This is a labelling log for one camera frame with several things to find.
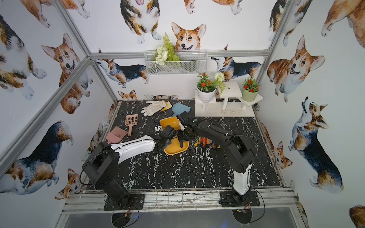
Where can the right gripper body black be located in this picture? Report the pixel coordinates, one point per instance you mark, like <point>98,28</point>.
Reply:
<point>183,135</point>

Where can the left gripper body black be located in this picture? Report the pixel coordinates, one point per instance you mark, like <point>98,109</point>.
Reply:
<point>173,133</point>

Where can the yellow plastic storage box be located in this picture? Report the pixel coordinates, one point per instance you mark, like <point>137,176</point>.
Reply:
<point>175,147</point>

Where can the orange grey handle screwdriver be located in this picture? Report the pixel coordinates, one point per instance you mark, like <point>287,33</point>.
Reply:
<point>203,141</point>

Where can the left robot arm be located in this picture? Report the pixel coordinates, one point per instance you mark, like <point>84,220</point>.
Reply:
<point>102,165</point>

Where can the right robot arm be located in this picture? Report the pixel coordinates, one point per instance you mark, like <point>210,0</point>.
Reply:
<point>238,151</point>

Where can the blue plastic dustpan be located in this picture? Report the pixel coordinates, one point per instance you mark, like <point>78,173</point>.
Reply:
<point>179,108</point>

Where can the yellow cloth under glove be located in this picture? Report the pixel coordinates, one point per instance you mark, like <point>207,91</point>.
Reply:
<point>168,106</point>

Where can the white work glove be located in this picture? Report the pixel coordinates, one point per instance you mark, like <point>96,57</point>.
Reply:
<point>153,107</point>

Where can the brown plastic slotted scoop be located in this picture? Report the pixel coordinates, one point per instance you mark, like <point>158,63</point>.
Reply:
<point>130,121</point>

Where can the white pot red flowers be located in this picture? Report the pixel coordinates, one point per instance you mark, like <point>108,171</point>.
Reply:
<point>206,88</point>

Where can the white stepped plant stand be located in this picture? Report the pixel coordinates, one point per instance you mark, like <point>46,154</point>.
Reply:
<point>233,105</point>

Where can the pink hand brush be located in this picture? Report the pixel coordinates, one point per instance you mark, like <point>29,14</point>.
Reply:
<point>116,135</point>

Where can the white hydrangea flower sprig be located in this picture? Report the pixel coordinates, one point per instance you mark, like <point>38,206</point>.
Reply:
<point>219,79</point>

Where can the green pot red flowers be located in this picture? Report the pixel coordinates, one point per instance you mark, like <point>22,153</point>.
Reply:
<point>250,90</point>

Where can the green fern with white flowers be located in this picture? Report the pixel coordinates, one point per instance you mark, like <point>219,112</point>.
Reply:
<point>165,53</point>

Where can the white wire wall basket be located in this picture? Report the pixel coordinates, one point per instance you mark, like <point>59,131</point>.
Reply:
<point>190,63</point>

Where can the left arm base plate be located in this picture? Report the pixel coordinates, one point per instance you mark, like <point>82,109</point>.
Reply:
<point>134,200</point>

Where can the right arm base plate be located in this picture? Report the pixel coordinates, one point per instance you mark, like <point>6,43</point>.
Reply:
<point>245,201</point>

